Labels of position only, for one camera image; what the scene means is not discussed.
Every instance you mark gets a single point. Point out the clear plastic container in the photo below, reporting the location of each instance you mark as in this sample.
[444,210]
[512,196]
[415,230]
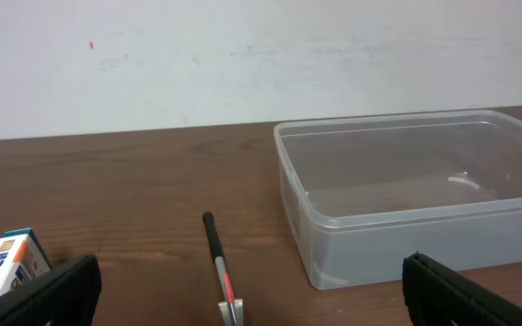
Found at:
[361,194]

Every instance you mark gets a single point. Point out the white teal screwdriver box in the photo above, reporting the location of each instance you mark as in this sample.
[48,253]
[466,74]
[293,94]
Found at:
[22,259]

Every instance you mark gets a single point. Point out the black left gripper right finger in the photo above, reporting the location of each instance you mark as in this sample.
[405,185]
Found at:
[435,295]

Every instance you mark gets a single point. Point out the black orange scraper tool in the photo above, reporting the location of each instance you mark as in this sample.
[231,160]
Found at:
[231,308]

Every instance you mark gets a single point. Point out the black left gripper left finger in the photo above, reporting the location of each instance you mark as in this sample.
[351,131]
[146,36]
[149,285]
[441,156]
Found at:
[65,296]

